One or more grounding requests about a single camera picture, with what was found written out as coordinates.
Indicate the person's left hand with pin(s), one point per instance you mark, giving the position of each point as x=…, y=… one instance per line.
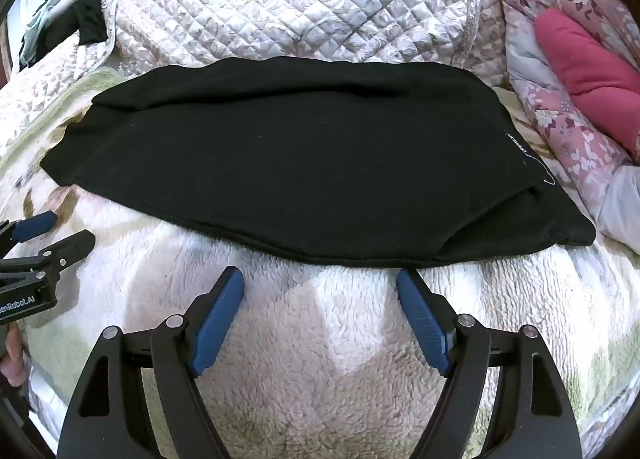
x=12, y=359

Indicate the floral fleece blanket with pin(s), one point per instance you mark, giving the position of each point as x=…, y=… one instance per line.
x=325, y=339

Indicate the plain pink pillow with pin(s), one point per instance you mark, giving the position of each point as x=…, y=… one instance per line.
x=590, y=69

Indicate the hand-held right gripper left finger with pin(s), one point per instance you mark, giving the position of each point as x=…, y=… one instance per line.
x=217, y=319

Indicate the pink floral comforter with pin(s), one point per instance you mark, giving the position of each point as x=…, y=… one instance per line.
x=565, y=134

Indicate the dark clothes pile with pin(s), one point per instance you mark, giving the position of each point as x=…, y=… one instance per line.
x=40, y=24

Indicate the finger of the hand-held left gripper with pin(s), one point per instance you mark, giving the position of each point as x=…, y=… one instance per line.
x=72, y=245
x=35, y=227

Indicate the dark hanging clothes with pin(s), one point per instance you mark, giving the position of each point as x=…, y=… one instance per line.
x=92, y=14

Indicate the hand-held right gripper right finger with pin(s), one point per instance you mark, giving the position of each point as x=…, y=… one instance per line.
x=425, y=321

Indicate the black pants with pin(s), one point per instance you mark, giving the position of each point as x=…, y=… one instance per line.
x=300, y=164

